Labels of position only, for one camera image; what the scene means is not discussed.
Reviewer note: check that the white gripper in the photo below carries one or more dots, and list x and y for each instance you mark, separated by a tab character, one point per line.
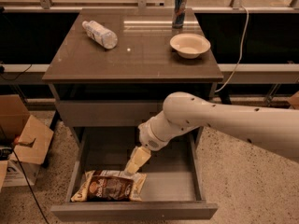
149	138

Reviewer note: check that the brown chip bag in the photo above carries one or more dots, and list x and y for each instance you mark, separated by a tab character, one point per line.
110	186

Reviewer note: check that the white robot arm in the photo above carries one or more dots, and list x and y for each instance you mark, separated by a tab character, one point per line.
273	129

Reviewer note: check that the open grey middle drawer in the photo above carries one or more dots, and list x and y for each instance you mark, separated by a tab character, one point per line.
172	190

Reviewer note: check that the closed grey top drawer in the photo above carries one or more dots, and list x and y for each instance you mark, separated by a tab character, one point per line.
107	113

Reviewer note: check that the grey drawer cabinet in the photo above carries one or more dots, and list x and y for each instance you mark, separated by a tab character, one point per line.
142	67

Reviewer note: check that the open cardboard box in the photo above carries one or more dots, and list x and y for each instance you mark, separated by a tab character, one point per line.
28	136

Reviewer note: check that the clear plastic water bottle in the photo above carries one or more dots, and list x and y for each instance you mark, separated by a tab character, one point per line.
100	34

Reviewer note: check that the white paper bowl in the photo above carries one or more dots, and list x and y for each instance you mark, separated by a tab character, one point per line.
189	46

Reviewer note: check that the blue energy drink can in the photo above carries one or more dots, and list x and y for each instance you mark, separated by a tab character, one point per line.
179	14

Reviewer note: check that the cardboard box at right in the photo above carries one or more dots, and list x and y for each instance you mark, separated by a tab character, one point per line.
294	100

